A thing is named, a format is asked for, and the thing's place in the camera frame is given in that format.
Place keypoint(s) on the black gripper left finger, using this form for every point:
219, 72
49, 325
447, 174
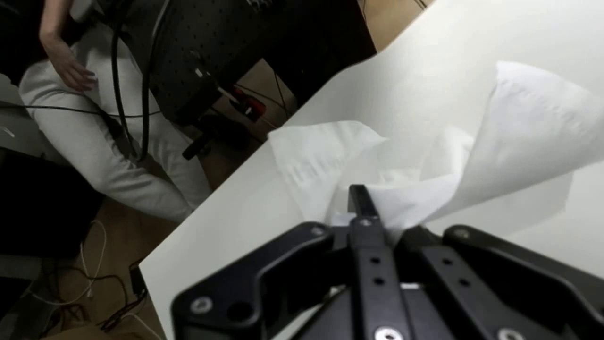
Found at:
370, 276

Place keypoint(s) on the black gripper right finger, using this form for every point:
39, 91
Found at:
502, 283

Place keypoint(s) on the white tissue sheet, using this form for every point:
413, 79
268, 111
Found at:
534, 138
321, 160

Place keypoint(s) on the person's bare forearm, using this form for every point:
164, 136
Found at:
51, 24

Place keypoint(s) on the person's bare hand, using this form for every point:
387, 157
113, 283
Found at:
73, 72

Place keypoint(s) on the black office chair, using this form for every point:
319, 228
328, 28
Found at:
251, 57

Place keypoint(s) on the seated person in grey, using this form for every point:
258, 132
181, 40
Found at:
113, 143

